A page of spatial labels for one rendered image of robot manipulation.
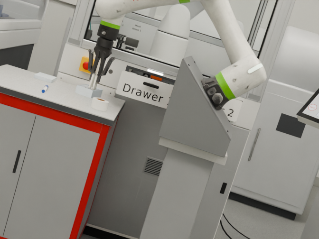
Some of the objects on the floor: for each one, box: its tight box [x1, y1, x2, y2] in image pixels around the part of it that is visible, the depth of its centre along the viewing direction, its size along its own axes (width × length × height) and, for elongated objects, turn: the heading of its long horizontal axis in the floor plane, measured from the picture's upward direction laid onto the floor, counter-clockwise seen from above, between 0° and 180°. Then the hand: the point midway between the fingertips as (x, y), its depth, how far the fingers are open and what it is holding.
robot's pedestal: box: [139, 137, 227, 239], centre depth 259 cm, size 30×30×76 cm
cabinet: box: [56, 71, 251, 239], centre depth 353 cm, size 95×103×80 cm
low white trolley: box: [0, 64, 126, 239], centre depth 275 cm, size 58×62×76 cm
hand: (94, 81), depth 274 cm, fingers closed, pressing on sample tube
